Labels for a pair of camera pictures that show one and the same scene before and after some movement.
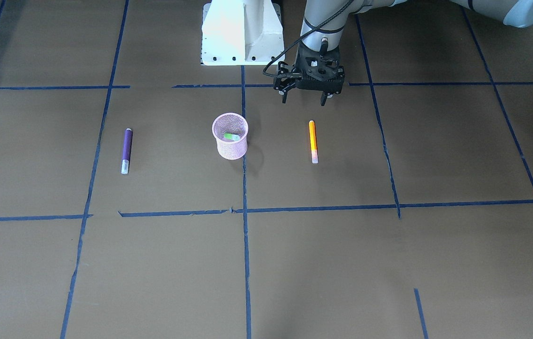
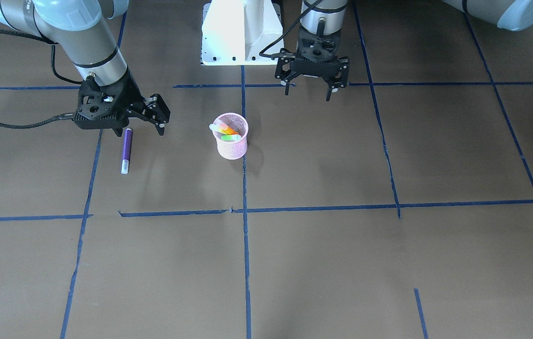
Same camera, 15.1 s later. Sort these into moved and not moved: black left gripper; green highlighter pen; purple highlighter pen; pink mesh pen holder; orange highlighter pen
Moved: orange highlighter pen; black left gripper
Not moved: pink mesh pen holder; green highlighter pen; purple highlighter pen
